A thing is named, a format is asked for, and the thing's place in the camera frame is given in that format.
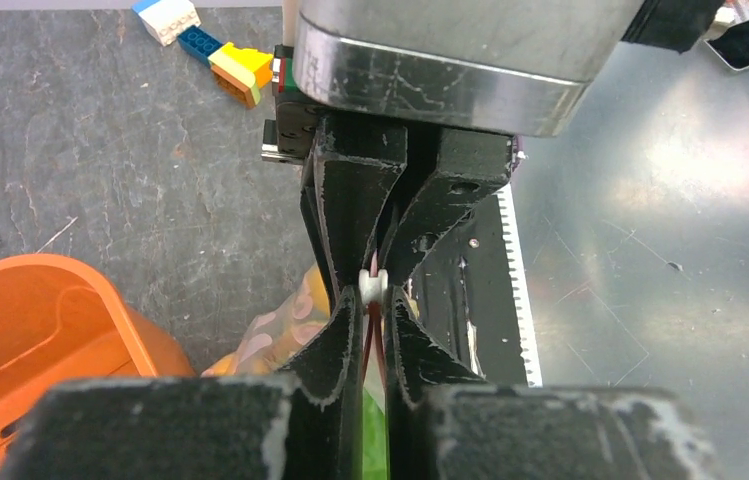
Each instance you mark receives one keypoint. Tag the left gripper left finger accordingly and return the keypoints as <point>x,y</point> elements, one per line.
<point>325,428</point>

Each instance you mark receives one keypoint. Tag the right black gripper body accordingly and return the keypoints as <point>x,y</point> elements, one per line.
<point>288,138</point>

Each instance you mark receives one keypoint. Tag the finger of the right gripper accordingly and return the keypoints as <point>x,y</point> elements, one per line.
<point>449,172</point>
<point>353,166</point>

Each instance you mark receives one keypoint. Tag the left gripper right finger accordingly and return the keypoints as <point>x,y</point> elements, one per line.
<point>415,363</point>

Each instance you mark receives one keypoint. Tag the clear pink-dotted zip bag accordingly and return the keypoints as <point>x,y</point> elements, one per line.
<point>294,337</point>

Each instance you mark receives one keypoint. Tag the orange plastic basket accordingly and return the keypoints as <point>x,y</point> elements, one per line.
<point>60,319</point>

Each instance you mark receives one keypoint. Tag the blue white toy brick stack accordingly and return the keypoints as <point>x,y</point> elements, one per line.
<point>169,21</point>

